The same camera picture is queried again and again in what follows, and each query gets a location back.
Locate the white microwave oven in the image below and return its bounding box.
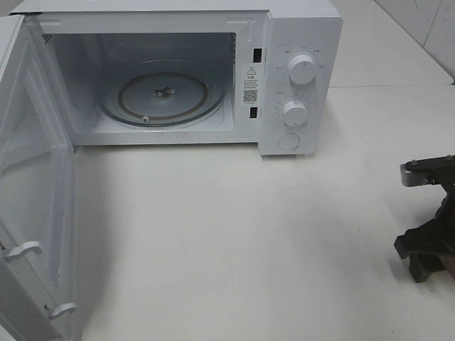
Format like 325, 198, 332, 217
6, 1, 343, 156

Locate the white warning label sticker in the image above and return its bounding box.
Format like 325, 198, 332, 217
241, 63, 264, 106

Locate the white upper power knob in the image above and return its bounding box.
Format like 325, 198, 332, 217
287, 52, 316, 85

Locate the white microwave door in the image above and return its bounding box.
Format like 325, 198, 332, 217
1, 15, 76, 340

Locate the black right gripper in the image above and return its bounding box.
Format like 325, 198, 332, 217
394, 183, 454, 283

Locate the white lower timer knob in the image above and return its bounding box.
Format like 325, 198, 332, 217
282, 100, 309, 127

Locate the glass microwave turntable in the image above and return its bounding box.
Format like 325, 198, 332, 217
97, 60, 232, 128

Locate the round white door button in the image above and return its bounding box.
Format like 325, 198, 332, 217
278, 133, 300, 151

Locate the pink round plate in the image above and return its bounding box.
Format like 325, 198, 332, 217
439, 256, 455, 280

